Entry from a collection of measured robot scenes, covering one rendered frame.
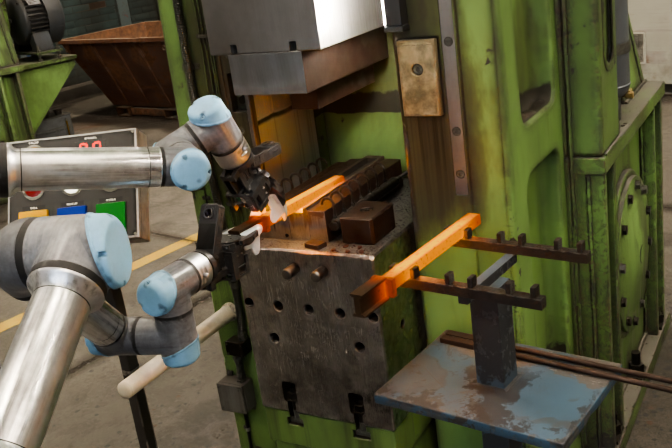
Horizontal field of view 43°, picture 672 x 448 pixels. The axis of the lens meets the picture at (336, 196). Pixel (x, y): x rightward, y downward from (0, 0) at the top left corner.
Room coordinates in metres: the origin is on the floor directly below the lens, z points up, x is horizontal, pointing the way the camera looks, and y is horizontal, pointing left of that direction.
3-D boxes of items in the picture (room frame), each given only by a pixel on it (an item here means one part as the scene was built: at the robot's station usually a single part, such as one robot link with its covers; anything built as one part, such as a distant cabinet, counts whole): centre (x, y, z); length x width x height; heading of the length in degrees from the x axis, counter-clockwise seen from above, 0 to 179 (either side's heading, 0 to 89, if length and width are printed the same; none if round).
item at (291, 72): (2.10, 0.01, 1.32); 0.42 x 0.20 x 0.10; 149
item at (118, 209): (2.01, 0.55, 1.01); 0.07 x 0.05 x 0.07; 84
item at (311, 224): (2.10, 0.01, 0.96); 0.42 x 0.20 x 0.09; 149
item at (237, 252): (1.65, 0.26, 0.99); 0.12 x 0.08 x 0.09; 149
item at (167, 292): (1.51, 0.34, 1.00); 0.11 x 0.08 x 0.09; 149
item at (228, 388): (2.21, 0.36, 0.36); 0.09 x 0.07 x 0.12; 59
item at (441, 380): (1.50, -0.27, 0.71); 0.40 x 0.30 x 0.02; 51
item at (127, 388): (2.03, 0.46, 0.62); 0.44 x 0.05 x 0.05; 149
